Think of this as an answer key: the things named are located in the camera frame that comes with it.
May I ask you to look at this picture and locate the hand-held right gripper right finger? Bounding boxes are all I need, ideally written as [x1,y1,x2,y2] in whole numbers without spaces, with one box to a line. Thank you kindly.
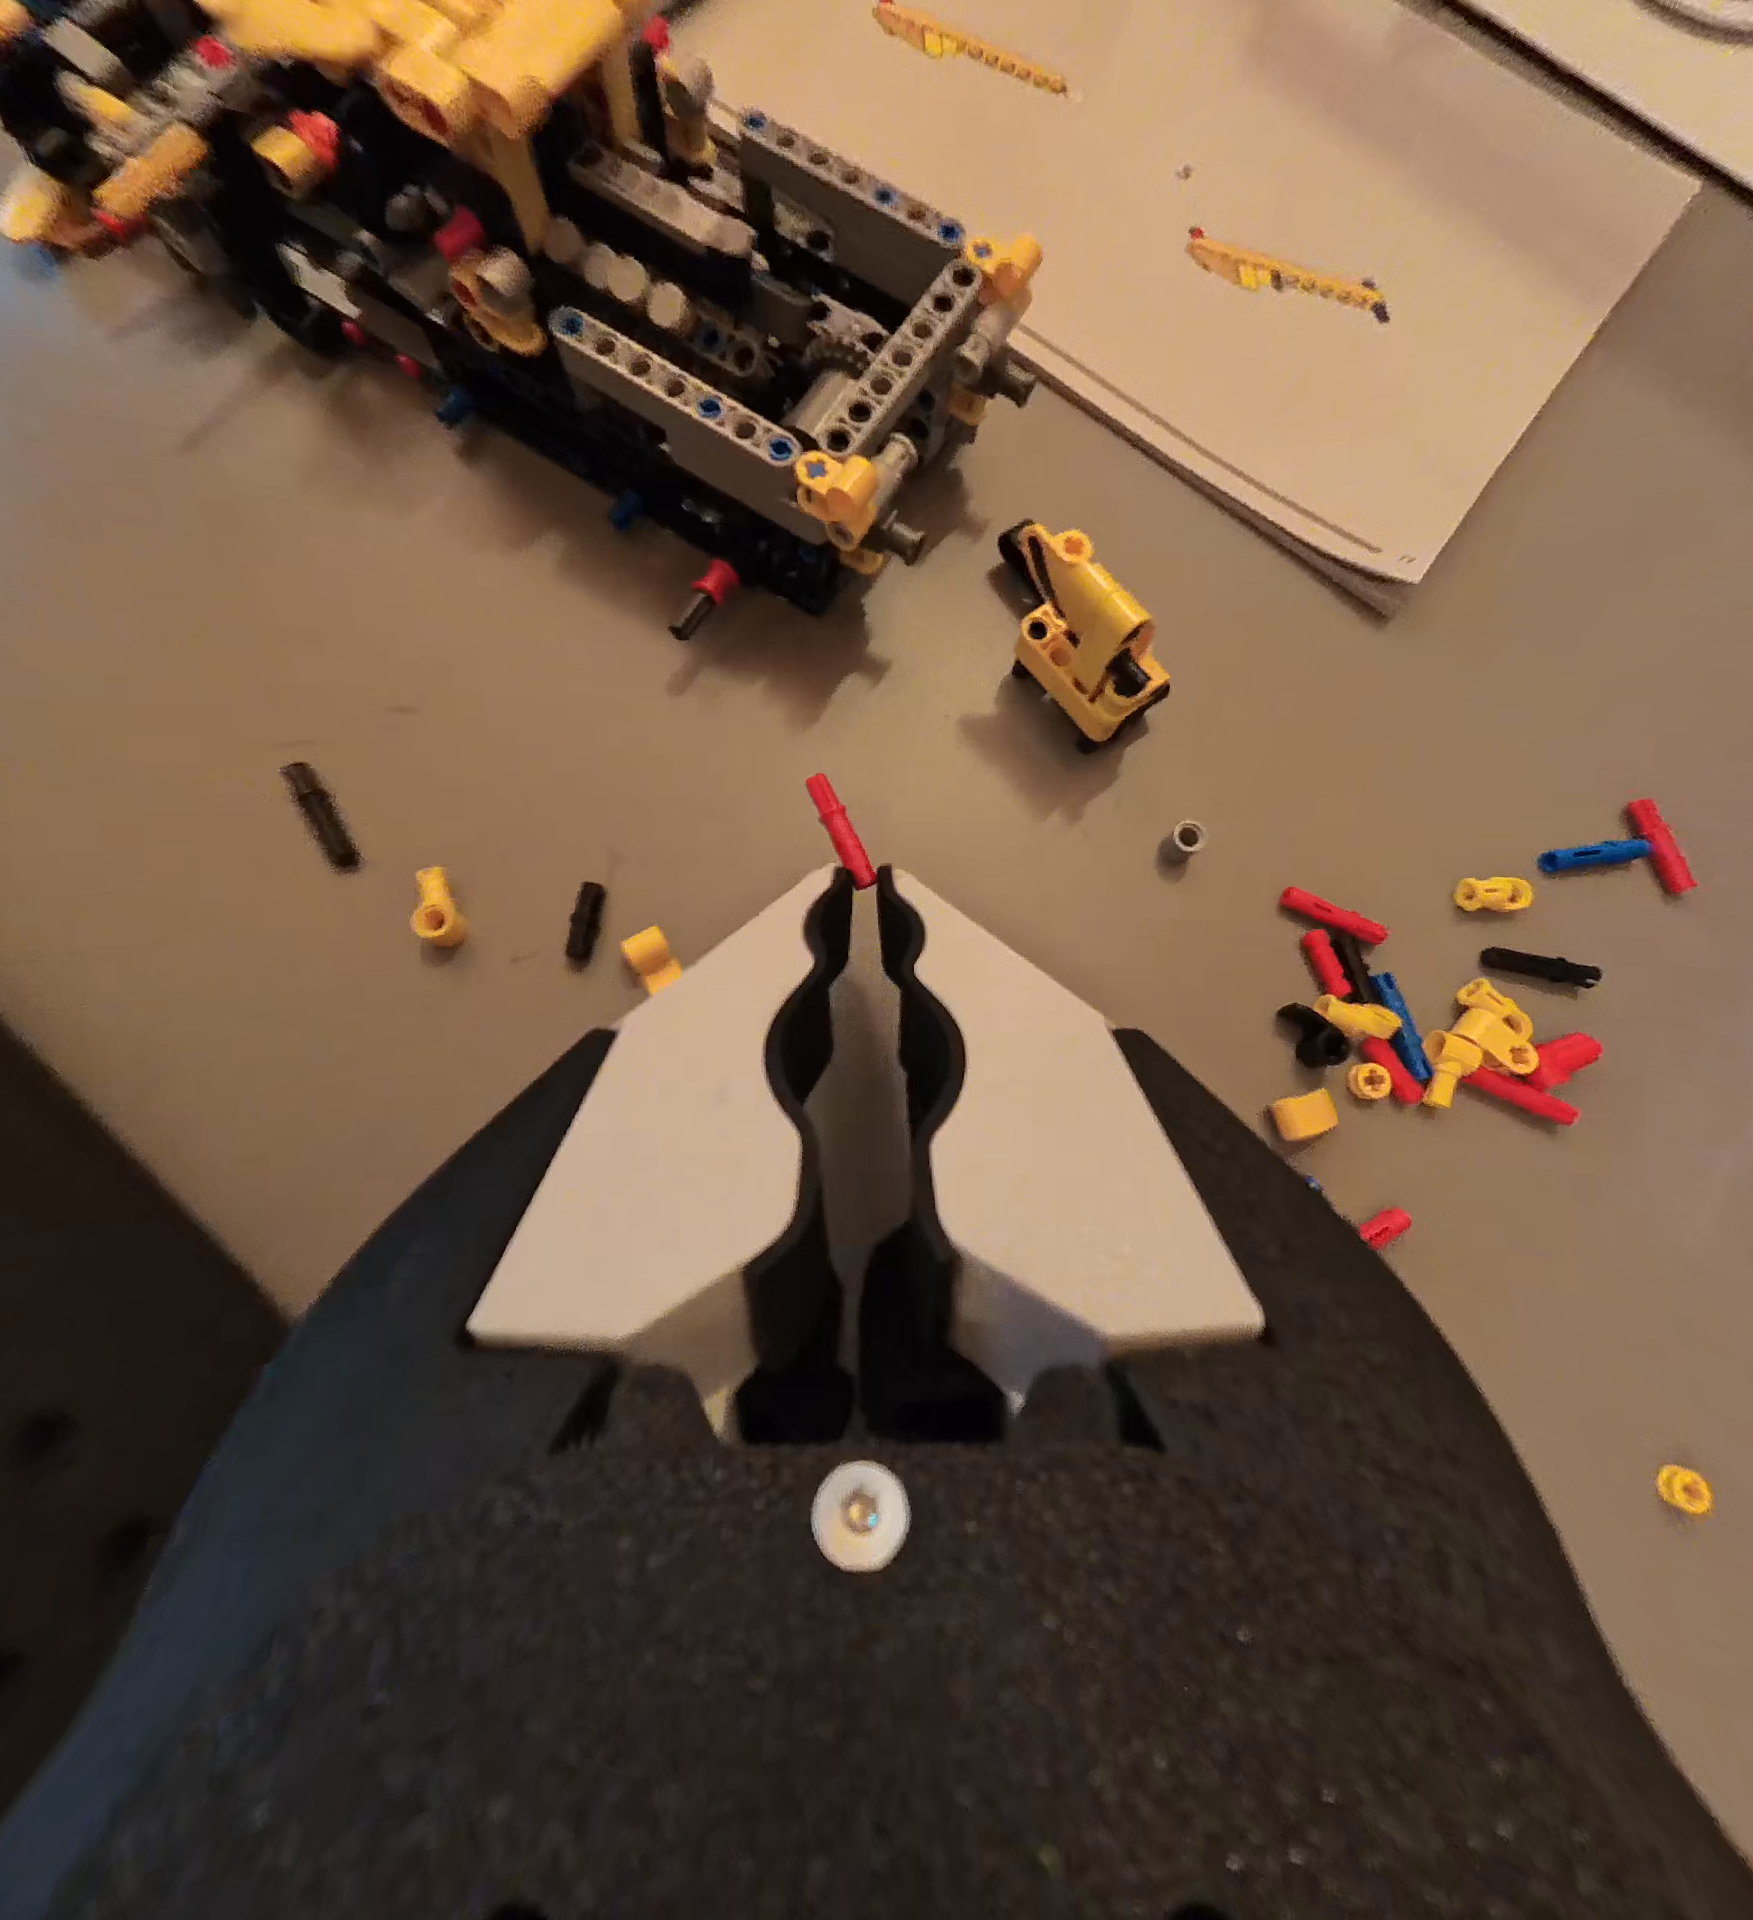
[875,867,1270,1401]

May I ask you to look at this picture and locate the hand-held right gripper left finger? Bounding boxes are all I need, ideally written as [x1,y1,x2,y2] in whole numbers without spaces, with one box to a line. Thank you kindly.
[466,862,855,1425]

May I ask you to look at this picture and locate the red toy pin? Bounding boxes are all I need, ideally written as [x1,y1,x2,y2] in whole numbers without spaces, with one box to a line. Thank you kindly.
[804,770,880,892]

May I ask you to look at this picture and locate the yellow toy brick assembly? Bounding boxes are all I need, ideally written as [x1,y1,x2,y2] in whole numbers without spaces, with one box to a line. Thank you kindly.
[997,516,1174,752]

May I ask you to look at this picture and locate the scattered small toy pins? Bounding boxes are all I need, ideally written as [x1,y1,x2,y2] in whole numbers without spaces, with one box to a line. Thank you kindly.
[1271,629,1753,1522]

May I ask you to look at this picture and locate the long black toy pin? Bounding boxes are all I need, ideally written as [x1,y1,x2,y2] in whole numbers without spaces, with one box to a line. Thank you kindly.
[278,760,365,873]

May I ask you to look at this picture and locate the dark perforated pad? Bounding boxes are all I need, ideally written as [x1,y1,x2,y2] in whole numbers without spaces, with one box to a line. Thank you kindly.
[0,931,297,1920]

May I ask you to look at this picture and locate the yellow toy car model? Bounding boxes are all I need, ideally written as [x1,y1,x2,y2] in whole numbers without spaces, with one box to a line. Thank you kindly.
[0,0,1047,649]

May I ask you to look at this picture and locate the instruction booklet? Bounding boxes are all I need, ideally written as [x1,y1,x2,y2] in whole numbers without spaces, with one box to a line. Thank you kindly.
[666,0,1708,620]

